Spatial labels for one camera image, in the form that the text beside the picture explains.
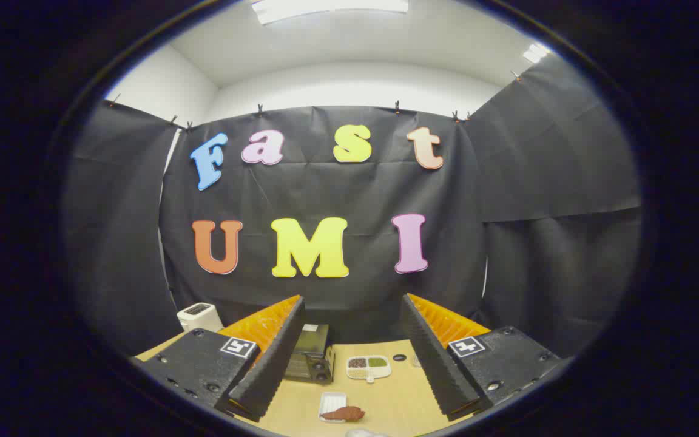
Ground black toaster oven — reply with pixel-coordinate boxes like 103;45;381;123
283;324;336;385

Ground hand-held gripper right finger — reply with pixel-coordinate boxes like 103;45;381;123
399;293;562;422

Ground white bread toaster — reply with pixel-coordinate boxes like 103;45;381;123
177;302;224;333

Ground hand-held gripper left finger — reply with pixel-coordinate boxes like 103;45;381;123
134;295;306;423

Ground brown meat piece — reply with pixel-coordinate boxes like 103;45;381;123
320;406;366;422

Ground row of small cloth clamps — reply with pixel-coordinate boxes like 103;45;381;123
106;70;523;131

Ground long ceiling light panel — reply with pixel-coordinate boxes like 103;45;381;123
251;0;410;25

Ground small ceiling light panel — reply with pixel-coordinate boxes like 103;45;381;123
522;42;552;64

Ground white foam tray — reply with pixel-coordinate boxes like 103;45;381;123
318;391;348;423

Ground white divided dish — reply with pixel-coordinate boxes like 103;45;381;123
346;355;393;384

